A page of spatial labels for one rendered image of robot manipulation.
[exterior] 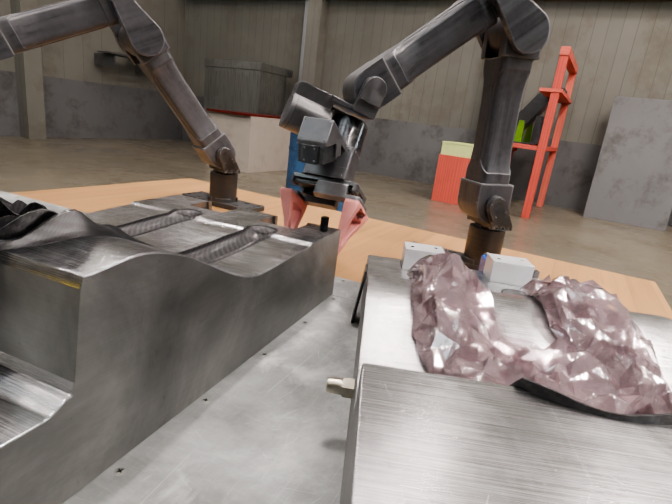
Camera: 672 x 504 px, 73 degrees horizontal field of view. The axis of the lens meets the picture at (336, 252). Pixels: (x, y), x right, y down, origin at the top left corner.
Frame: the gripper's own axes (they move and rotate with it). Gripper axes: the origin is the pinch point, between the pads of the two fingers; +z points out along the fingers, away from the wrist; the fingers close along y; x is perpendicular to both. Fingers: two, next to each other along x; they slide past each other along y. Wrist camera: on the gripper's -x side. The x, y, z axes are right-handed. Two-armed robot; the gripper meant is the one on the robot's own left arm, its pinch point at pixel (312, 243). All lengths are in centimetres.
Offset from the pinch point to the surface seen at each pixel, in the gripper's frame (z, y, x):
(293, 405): 18.5, 12.4, -23.3
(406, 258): 0.3, 14.8, -5.0
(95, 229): 10.4, 0.8, -37.1
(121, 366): 17.9, 5.5, -35.8
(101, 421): 21.2, 5.5, -35.8
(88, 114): -285, -800, 587
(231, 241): 5.5, -2.2, -16.9
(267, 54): -544, -530, 705
